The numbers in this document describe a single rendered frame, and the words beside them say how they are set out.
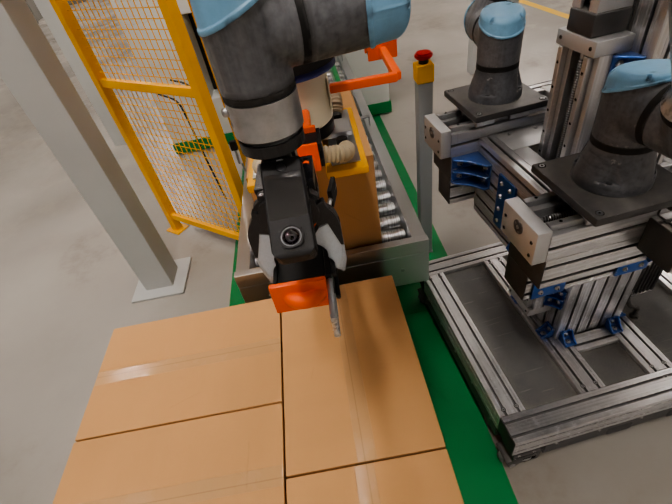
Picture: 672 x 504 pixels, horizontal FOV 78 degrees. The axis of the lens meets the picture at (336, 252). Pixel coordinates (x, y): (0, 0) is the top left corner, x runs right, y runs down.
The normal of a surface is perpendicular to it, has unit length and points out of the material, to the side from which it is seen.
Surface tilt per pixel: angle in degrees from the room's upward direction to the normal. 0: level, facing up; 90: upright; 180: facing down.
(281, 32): 85
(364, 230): 90
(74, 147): 90
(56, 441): 0
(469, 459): 0
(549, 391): 0
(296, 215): 29
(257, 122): 90
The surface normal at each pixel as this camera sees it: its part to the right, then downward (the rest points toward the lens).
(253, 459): -0.15, -0.73
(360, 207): 0.10, 0.66
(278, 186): -0.08, -0.31
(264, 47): 0.34, 0.64
